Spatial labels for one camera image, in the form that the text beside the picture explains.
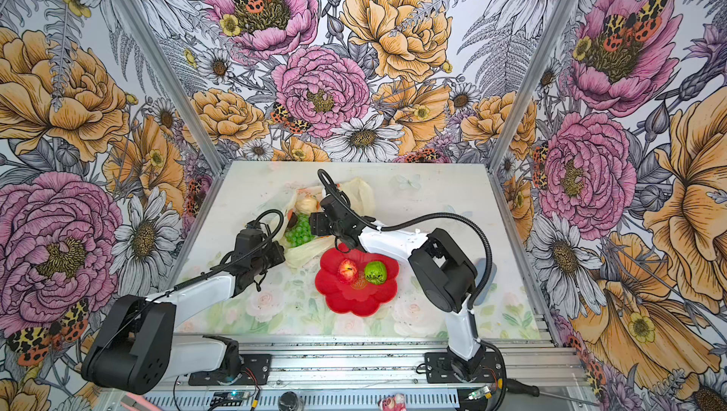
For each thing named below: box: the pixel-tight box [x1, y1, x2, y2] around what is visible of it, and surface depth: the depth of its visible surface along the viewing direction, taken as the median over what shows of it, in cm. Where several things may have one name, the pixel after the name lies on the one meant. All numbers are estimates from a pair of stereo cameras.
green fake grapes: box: [284, 213, 316, 248], surface depth 98 cm
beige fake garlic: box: [295, 194, 319, 215], surface depth 105 cm
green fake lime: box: [363, 260, 388, 286], surface depth 88 cm
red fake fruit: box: [337, 258, 358, 282], surface depth 88 cm
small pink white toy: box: [377, 393, 408, 411], surface depth 69 cm
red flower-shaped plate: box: [315, 243, 400, 317], surface depth 89 cm
